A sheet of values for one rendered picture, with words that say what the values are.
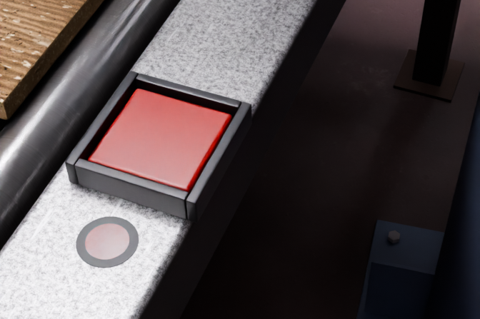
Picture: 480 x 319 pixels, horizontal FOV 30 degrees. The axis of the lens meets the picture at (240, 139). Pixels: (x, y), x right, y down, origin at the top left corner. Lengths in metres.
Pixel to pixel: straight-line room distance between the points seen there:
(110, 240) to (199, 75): 0.13
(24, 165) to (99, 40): 0.10
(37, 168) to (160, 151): 0.07
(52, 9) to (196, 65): 0.09
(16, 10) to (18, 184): 0.12
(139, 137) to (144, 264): 0.07
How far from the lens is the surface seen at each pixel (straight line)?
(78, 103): 0.53
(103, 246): 0.46
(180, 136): 0.48
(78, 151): 0.48
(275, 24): 0.57
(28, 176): 0.50
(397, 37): 1.98
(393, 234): 1.59
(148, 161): 0.47
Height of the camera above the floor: 1.28
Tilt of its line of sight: 47 degrees down
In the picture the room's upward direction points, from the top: 2 degrees counter-clockwise
